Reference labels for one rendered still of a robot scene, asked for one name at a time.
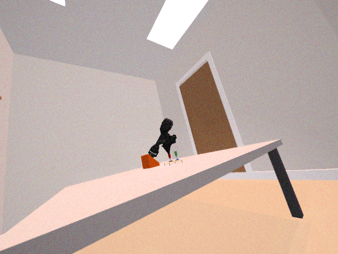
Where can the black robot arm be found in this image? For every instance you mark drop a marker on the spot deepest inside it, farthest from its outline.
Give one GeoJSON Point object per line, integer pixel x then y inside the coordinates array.
{"type": "Point", "coordinates": [165, 127]}

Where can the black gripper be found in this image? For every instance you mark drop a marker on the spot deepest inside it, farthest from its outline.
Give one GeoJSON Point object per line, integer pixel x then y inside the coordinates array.
{"type": "Point", "coordinates": [166, 143]}

